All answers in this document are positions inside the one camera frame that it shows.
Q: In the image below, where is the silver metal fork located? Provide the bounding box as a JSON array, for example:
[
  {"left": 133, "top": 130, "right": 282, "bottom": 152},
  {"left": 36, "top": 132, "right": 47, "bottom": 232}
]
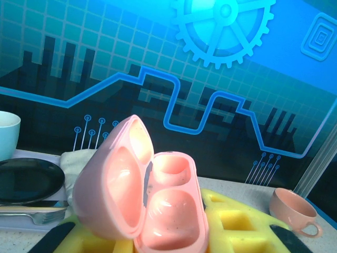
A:
[{"left": 0, "top": 212, "right": 66, "bottom": 226}]

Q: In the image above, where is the wooden handled knife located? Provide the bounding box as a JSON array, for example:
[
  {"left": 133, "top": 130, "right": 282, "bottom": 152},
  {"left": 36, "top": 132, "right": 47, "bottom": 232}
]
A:
[{"left": 0, "top": 200, "right": 70, "bottom": 215}]

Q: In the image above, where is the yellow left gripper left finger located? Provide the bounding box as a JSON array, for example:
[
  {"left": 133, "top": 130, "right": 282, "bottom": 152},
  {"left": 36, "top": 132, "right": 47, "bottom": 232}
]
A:
[{"left": 27, "top": 213, "right": 136, "bottom": 253}]

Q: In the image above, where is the light blue mug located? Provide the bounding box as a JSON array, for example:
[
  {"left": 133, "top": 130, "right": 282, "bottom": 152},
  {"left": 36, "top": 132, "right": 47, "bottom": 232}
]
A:
[{"left": 0, "top": 110, "right": 21, "bottom": 161}]

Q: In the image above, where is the lavender serving tray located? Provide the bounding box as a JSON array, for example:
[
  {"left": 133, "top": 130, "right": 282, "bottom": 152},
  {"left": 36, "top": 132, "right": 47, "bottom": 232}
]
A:
[{"left": 0, "top": 149, "right": 71, "bottom": 232}]

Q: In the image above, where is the pink speckled ceramic mug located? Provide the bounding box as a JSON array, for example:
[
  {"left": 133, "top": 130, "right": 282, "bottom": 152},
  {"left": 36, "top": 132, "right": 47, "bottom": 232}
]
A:
[{"left": 268, "top": 187, "right": 324, "bottom": 238}]

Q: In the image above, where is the beige folded cloth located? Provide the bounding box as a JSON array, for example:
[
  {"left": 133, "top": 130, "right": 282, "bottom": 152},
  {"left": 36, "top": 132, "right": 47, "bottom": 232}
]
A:
[{"left": 59, "top": 149, "right": 102, "bottom": 206}]

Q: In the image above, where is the black round plate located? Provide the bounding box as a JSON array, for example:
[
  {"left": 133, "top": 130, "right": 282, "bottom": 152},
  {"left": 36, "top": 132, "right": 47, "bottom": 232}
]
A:
[{"left": 0, "top": 157, "right": 66, "bottom": 207}]

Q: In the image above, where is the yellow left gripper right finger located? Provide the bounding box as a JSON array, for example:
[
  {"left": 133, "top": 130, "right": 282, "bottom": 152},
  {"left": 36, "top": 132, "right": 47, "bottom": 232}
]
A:
[{"left": 201, "top": 188, "right": 314, "bottom": 253}]

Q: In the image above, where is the pink earbud charging case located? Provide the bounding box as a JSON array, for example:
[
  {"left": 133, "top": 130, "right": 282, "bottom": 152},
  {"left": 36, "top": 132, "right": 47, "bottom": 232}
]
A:
[{"left": 72, "top": 114, "right": 210, "bottom": 253}]

